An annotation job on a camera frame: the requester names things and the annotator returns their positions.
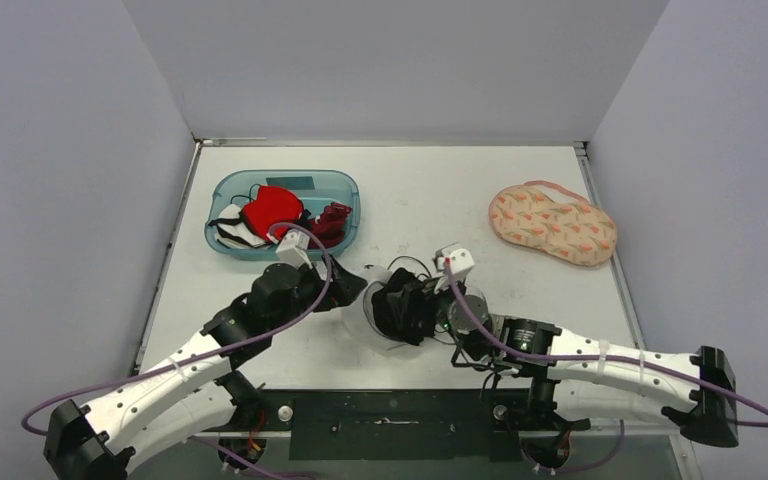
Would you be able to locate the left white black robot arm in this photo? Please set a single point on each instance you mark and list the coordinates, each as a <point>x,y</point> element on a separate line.
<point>198,387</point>

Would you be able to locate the white black bra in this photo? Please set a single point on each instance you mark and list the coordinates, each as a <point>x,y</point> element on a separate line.
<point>232,231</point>

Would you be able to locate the peach floral padded bra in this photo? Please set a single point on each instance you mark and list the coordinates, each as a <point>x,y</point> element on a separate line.
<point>550,219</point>

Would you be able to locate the dark red lace bra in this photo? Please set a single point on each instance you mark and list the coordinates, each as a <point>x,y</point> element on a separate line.
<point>328,227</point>

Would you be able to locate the teal plastic bin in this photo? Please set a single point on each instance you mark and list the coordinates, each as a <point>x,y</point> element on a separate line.
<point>315,189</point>

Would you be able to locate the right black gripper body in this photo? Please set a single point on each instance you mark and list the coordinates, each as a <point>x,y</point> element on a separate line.
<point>408,307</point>

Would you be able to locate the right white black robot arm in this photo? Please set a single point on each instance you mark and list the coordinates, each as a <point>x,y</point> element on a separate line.
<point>575,377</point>

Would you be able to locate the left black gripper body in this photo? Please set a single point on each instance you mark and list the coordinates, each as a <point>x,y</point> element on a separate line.
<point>310,291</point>

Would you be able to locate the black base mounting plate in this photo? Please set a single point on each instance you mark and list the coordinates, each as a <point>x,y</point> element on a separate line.
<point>433,424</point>

